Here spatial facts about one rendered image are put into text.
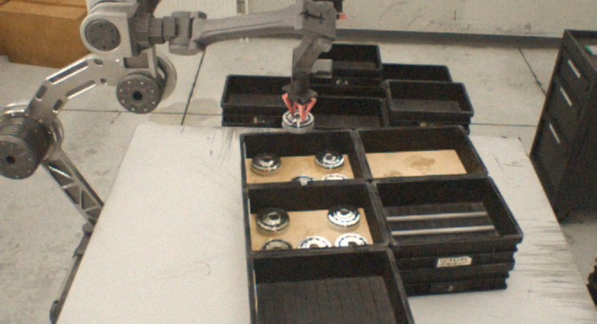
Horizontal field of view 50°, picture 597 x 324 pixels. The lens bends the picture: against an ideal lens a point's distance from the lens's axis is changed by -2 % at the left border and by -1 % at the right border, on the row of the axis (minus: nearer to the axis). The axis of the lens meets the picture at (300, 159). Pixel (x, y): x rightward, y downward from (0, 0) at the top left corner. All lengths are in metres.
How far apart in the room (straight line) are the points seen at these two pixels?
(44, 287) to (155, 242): 1.05
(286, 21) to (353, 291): 0.77
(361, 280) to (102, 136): 2.47
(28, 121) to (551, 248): 1.83
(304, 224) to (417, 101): 1.51
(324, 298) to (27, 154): 1.12
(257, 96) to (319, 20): 1.79
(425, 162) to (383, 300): 0.68
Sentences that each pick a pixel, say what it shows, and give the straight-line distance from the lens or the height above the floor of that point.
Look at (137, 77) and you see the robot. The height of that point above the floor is 1.20.
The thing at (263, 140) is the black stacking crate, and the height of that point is 0.90.
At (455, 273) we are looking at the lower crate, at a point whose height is 0.80.
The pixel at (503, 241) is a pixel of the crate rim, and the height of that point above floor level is 0.92.
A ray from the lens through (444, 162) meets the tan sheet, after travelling 2.36.
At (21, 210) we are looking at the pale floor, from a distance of 3.59.
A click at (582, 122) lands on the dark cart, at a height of 0.64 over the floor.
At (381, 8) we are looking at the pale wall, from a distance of 5.02.
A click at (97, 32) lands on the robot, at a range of 1.76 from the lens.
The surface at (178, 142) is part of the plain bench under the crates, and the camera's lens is 2.64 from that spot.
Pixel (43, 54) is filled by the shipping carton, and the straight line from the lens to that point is 4.86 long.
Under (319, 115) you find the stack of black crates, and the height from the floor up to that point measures 0.38.
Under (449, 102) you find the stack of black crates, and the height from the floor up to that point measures 0.49.
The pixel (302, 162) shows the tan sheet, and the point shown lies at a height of 0.83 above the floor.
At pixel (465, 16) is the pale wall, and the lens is 5.14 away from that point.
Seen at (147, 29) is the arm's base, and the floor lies 1.47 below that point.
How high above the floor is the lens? 2.18
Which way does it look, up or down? 36 degrees down
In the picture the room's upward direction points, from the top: 2 degrees clockwise
